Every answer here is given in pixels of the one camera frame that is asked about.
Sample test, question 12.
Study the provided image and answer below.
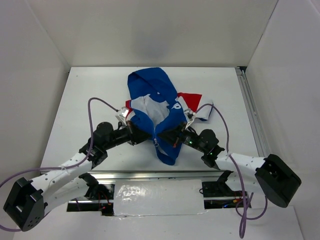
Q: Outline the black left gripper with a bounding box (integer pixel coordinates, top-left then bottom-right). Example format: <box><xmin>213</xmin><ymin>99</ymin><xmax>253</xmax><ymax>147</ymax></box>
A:
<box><xmin>103</xmin><ymin>120</ymin><xmax>152</xmax><ymax>151</ymax></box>

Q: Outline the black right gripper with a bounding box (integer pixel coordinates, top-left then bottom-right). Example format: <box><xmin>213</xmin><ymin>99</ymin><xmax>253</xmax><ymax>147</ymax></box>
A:
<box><xmin>157</xmin><ymin>121</ymin><xmax>208</xmax><ymax>153</ymax></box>

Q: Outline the blue white red jacket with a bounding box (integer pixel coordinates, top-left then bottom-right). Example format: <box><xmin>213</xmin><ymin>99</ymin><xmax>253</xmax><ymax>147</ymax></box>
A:
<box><xmin>125</xmin><ymin>67</ymin><xmax>214</xmax><ymax>166</ymax></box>

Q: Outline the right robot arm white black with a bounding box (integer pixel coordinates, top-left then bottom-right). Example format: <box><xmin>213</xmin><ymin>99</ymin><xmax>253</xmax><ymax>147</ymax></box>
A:
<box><xmin>158</xmin><ymin>126</ymin><xmax>302</xmax><ymax>208</ymax></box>

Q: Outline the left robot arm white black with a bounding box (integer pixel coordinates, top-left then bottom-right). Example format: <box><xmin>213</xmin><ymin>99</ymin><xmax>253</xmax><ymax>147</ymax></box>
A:
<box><xmin>3</xmin><ymin>122</ymin><xmax>151</xmax><ymax>232</ymax></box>

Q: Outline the white foil covered panel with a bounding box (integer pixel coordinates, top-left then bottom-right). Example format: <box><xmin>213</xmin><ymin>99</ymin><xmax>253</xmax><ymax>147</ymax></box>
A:
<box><xmin>113</xmin><ymin>179</ymin><xmax>206</xmax><ymax>217</ymax></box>

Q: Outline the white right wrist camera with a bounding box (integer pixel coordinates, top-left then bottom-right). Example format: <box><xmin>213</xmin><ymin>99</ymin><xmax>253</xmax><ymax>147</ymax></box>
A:
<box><xmin>183</xmin><ymin>108</ymin><xmax>196</xmax><ymax>129</ymax></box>

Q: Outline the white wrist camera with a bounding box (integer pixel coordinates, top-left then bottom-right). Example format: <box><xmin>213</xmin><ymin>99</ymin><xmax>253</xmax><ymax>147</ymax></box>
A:
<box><xmin>115</xmin><ymin>106</ymin><xmax>130</xmax><ymax>124</ymax></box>
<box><xmin>183</xmin><ymin>108</ymin><xmax>196</xmax><ymax>129</ymax></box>

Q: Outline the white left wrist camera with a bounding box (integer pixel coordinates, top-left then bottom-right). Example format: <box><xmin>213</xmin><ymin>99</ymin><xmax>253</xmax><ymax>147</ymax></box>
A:
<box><xmin>115</xmin><ymin>106</ymin><xmax>130</xmax><ymax>124</ymax></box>

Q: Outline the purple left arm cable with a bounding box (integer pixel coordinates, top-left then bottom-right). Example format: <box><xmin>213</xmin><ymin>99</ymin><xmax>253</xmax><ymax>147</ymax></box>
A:
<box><xmin>0</xmin><ymin>97</ymin><xmax>120</xmax><ymax>230</ymax></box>

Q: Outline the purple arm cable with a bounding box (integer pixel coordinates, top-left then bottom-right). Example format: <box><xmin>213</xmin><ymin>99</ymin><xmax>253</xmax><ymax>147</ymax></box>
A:
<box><xmin>192</xmin><ymin>103</ymin><xmax>269</xmax><ymax>239</ymax></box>
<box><xmin>0</xmin><ymin>97</ymin><xmax>120</xmax><ymax>230</ymax></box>

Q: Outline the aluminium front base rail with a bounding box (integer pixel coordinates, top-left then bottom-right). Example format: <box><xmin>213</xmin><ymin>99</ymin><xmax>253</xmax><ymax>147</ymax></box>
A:
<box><xmin>89</xmin><ymin>170</ymin><xmax>224</xmax><ymax>181</ymax></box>

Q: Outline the aluminium side rail frame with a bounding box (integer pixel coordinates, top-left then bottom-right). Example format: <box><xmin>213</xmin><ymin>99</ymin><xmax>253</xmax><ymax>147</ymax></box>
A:
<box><xmin>235</xmin><ymin>67</ymin><xmax>270</xmax><ymax>174</ymax></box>

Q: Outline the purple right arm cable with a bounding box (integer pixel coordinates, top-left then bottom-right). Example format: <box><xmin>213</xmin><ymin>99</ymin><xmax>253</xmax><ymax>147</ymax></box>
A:
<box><xmin>192</xmin><ymin>103</ymin><xmax>269</xmax><ymax>239</ymax></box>

